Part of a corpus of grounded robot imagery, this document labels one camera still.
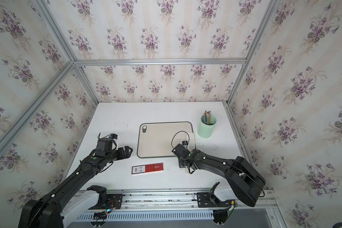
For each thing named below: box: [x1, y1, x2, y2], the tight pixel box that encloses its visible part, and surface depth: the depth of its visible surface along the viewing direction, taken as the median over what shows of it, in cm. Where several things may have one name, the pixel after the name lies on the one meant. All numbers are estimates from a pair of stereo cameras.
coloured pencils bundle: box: [203, 110, 212, 125], surface depth 92 cm
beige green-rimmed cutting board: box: [136, 121, 197, 159], surface depth 101 cm
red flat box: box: [131, 162, 164, 175], surface depth 85 cm
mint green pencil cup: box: [197, 114, 217, 139], surface depth 95 cm
